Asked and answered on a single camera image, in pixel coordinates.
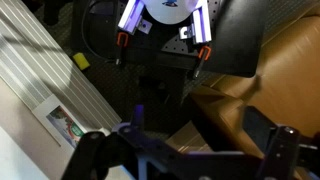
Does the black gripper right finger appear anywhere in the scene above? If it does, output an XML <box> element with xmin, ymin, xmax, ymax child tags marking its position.
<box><xmin>242</xmin><ymin>105</ymin><xmax>303</xmax><ymax>180</ymax></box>

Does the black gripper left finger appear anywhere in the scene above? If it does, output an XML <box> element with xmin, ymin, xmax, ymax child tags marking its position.
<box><xmin>60</xmin><ymin>131</ymin><xmax>116</xmax><ymax>180</ymax></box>

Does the printed label sheet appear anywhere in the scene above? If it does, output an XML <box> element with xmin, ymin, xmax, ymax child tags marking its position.
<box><xmin>31</xmin><ymin>94</ymin><xmax>112</xmax><ymax>158</ymax></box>

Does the brown leather sofa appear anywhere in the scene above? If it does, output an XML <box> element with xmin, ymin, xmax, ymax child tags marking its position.
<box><xmin>165</xmin><ymin>2</ymin><xmax>320</xmax><ymax>180</ymax></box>

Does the yellow sponge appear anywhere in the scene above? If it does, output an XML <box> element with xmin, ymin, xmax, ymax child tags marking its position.
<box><xmin>72</xmin><ymin>51</ymin><xmax>91</xmax><ymax>71</ymax></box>

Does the orange black bar clamp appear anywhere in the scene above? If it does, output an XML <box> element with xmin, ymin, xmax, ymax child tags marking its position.
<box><xmin>192</xmin><ymin>45</ymin><xmax>213</xmax><ymax>80</ymax></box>
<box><xmin>115</xmin><ymin>31</ymin><xmax>131</xmax><ymax>66</ymax></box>

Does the black perforated robot table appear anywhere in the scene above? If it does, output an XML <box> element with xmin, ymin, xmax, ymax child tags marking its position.
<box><xmin>71</xmin><ymin>0</ymin><xmax>268</xmax><ymax>79</ymax></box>

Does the white wall heater unit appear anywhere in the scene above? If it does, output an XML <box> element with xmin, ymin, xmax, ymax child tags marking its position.
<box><xmin>0</xmin><ymin>0</ymin><xmax>123</xmax><ymax>135</ymax></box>

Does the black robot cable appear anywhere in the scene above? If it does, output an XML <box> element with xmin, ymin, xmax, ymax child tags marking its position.
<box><xmin>79</xmin><ymin>0</ymin><xmax>118</xmax><ymax>64</ymax></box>

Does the small aluminium angle bracket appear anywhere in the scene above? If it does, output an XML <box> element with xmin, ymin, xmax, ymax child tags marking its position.
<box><xmin>137</xmin><ymin>18</ymin><xmax>154</xmax><ymax>35</ymax></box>
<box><xmin>178</xmin><ymin>24</ymin><xmax>196</xmax><ymax>41</ymax></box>

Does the aluminium profile rail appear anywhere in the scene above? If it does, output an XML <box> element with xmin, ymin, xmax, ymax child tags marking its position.
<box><xmin>117</xmin><ymin>0</ymin><xmax>146</xmax><ymax>36</ymax></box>
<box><xmin>191</xmin><ymin>6</ymin><xmax>214</xmax><ymax>45</ymax></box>

